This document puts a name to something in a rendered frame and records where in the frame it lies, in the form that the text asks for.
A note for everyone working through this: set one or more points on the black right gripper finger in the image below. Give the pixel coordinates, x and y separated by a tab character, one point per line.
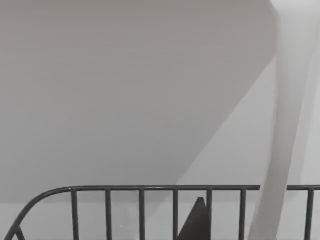
196	222

